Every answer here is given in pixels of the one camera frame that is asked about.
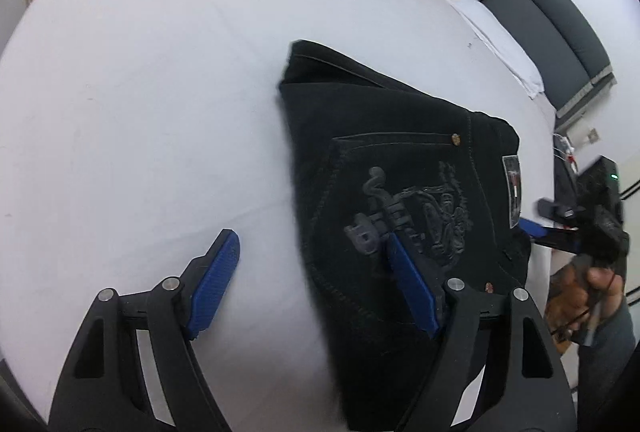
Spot black denim pants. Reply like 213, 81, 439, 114
279, 40, 530, 431

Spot dark sleeved right forearm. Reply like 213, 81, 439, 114
577, 301, 639, 431

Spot person's right hand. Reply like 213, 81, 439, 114
544, 263, 625, 341

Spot dark bedside table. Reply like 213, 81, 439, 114
552, 133, 578, 207

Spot dark grey upholstered headboard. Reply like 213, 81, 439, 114
483, 0, 615, 129

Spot white pillow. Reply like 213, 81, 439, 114
446, 0, 544, 98

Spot white bed sheet mattress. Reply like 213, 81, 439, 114
1, 0, 553, 431

